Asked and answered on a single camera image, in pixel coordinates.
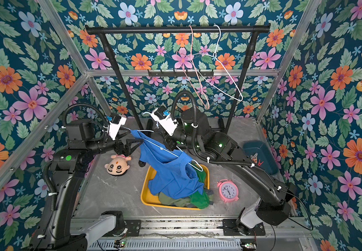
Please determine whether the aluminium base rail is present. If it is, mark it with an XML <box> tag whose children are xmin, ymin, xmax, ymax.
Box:
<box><xmin>70</xmin><ymin>217</ymin><xmax>313</xmax><ymax>239</ymax></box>

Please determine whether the yellow plastic tray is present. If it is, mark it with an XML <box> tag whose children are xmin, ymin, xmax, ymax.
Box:
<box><xmin>140</xmin><ymin>165</ymin><xmax>210</xmax><ymax>210</ymax></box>

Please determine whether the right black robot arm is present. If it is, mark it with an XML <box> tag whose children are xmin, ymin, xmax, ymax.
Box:
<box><xmin>153</xmin><ymin>90</ymin><xmax>296</xmax><ymax>232</ymax></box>

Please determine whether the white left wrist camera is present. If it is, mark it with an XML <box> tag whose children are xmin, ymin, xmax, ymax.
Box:
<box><xmin>107</xmin><ymin>114</ymin><xmax>127</xmax><ymax>140</ymax></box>

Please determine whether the dark teal plastic bin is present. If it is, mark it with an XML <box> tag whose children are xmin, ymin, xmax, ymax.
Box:
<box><xmin>243</xmin><ymin>140</ymin><xmax>279</xmax><ymax>175</ymax></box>

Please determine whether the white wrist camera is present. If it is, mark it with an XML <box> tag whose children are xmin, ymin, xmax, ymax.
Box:
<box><xmin>107</xmin><ymin>114</ymin><xmax>127</xmax><ymax>140</ymax></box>
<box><xmin>150</xmin><ymin>106</ymin><xmax>178</xmax><ymax>136</ymax></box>

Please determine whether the olive green tank top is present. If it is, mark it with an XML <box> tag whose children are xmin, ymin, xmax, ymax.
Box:
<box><xmin>159</xmin><ymin>192</ymin><xmax>197</xmax><ymax>208</ymax></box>

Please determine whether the pink alarm clock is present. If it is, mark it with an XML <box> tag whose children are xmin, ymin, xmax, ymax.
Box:
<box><xmin>217</xmin><ymin>179</ymin><xmax>239</xmax><ymax>204</ymax></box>

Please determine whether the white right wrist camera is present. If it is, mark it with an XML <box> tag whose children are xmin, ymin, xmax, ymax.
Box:
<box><xmin>150</xmin><ymin>106</ymin><xmax>178</xmax><ymax>136</ymax></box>

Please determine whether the white wire hanger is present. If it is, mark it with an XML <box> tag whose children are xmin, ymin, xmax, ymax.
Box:
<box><xmin>209</xmin><ymin>24</ymin><xmax>244</xmax><ymax>102</ymax></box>

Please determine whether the pink wire hanger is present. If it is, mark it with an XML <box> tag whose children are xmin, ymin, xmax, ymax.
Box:
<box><xmin>189</xmin><ymin>25</ymin><xmax>210</xmax><ymax>110</ymax></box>

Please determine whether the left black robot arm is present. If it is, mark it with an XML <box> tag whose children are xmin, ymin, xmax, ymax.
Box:
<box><xmin>24</xmin><ymin>105</ymin><xmax>142</xmax><ymax>251</ymax></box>

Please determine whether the light blue wire hanger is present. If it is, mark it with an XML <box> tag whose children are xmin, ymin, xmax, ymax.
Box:
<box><xmin>120</xmin><ymin>125</ymin><xmax>203</xmax><ymax>172</ymax></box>

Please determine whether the blue tank top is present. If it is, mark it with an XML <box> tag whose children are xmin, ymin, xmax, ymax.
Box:
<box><xmin>131</xmin><ymin>130</ymin><xmax>203</xmax><ymax>199</ymax></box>

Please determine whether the plush doll toy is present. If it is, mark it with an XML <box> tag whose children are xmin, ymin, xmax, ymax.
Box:
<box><xmin>104</xmin><ymin>155</ymin><xmax>132</xmax><ymax>176</ymax></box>

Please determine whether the black clothes rack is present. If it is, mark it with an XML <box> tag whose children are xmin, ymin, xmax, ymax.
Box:
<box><xmin>85</xmin><ymin>24</ymin><xmax>271</xmax><ymax>167</ymax></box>

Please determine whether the beige clothespin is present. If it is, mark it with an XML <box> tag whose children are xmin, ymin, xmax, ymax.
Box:
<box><xmin>251</xmin><ymin>153</ymin><xmax>258</xmax><ymax>163</ymax></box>

